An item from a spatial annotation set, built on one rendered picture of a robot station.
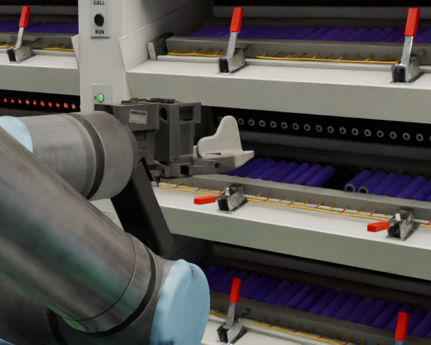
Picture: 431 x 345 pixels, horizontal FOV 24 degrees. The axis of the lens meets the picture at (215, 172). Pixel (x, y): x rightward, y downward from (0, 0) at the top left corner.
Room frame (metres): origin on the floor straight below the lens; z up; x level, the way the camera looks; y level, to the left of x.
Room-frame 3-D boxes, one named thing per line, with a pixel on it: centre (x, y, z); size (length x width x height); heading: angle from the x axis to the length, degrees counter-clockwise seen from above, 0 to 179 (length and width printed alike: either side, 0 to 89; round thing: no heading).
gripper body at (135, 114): (1.05, 0.08, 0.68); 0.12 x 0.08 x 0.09; 142
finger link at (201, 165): (1.08, 0.02, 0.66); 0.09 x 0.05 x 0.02; 126
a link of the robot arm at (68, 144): (0.92, 0.18, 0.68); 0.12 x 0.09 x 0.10; 142
